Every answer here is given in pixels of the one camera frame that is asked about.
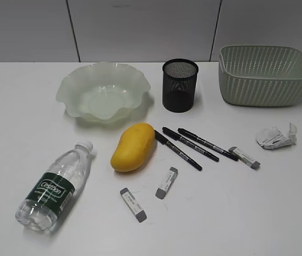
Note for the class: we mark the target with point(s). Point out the yellow mango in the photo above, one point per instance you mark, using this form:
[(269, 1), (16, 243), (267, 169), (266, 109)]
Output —
[(133, 148)]

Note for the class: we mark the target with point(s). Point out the white waste paper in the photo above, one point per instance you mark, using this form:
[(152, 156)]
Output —
[(272, 138)]

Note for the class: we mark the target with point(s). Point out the white grey eraser front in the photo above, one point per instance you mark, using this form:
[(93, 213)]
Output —
[(133, 205)]

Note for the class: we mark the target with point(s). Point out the clear plastic water bottle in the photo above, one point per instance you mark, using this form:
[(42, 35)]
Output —
[(63, 180)]

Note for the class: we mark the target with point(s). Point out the black marker pen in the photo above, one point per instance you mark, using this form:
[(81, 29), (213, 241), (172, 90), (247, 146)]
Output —
[(163, 140), (176, 136), (206, 143)]

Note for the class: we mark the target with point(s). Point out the black mesh pen holder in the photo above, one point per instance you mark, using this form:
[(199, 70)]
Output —
[(179, 84)]

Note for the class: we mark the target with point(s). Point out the green woven plastic basket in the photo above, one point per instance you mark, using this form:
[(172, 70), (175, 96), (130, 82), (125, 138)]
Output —
[(260, 75)]

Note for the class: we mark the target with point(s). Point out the white grey eraser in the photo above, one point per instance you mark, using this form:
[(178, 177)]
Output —
[(244, 157), (133, 205), (166, 183)]

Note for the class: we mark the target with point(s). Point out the translucent green wavy plate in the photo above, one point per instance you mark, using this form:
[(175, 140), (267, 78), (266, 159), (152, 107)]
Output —
[(103, 92)]

